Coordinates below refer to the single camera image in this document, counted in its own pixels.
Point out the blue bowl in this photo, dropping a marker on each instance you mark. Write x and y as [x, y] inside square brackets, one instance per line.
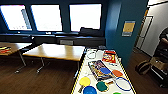
[90, 90]

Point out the white rimmed plate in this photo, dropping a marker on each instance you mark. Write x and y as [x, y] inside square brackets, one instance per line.
[91, 55]

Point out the dark sofa cushion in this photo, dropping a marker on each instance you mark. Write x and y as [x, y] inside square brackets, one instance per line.
[90, 32]

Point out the white vent box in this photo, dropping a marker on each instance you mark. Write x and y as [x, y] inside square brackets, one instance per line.
[66, 42]

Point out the white table with dishes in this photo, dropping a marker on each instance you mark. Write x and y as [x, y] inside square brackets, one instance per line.
[83, 68]

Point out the long wooden table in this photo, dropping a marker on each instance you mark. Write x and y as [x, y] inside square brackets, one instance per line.
[56, 51]
[18, 46]

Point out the bright room window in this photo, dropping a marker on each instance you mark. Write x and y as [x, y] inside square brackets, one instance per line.
[15, 17]
[85, 17]
[46, 17]

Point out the blue round disc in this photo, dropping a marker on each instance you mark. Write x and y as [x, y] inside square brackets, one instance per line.
[105, 70]

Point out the yellow round disc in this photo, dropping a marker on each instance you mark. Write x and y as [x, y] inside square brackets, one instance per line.
[84, 81]

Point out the dark bench sofa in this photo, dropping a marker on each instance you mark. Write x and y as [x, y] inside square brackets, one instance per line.
[46, 39]

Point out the orange round disc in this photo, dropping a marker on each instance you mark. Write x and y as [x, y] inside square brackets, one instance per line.
[117, 73]

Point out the dark green round disc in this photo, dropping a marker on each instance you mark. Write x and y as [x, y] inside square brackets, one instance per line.
[101, 86]

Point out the green bowl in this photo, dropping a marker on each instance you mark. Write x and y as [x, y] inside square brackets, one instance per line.
[117, 93]

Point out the dark backpack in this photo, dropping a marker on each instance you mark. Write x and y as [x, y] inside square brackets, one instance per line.
[143, 67]

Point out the orange yellow toy pile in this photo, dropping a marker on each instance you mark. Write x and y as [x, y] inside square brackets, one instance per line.
[4, 50]

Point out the person in dark shirt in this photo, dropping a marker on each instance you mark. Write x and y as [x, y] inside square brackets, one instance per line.
[164, 36]

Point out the yellow framed wall notice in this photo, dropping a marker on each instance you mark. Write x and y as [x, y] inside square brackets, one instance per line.
[128, 28]

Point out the glass door white frame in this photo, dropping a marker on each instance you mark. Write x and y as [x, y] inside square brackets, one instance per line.
[144, 32]

